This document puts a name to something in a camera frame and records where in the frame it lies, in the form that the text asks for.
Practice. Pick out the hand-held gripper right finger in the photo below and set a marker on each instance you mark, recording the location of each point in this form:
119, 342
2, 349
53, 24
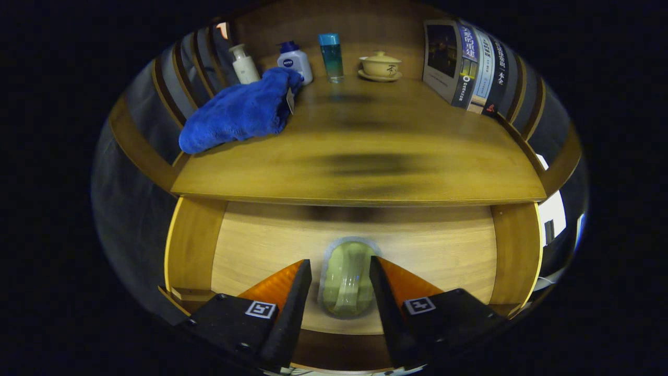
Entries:
389, 318

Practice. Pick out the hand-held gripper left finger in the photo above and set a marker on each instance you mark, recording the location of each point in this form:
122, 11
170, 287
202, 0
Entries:
289, 318

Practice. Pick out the pale green item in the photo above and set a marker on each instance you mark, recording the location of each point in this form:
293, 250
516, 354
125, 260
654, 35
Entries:
347, 282

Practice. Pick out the wooden drawer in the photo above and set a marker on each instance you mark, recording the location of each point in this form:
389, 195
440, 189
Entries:
261, 245

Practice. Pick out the wooden countertop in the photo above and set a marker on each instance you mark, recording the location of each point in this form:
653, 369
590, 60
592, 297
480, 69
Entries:
365, 130

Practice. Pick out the wooden cabinet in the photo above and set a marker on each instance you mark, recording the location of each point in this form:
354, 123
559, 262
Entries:
365, 26

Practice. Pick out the blue towel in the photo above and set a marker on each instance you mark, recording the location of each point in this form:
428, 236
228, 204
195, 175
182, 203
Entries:
235, 112

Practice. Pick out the beige lidded tea cup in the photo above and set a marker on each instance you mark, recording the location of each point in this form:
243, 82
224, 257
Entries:
380, 67

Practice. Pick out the white pump bottle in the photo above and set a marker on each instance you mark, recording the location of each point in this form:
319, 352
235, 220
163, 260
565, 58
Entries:
245, 68

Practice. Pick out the white lotion bottle blue cap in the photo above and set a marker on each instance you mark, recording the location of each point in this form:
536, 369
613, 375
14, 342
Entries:
297, 61

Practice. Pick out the pale blue spine book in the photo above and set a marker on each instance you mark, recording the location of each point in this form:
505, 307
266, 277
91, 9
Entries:
482, 73

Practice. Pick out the teal blue bottle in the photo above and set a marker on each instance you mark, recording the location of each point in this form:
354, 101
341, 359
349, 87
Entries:
332, 57

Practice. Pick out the dark blue spine book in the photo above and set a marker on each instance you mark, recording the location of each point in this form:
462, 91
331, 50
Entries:
443, 57

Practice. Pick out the black spine book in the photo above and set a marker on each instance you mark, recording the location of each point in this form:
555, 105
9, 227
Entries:
498, 73

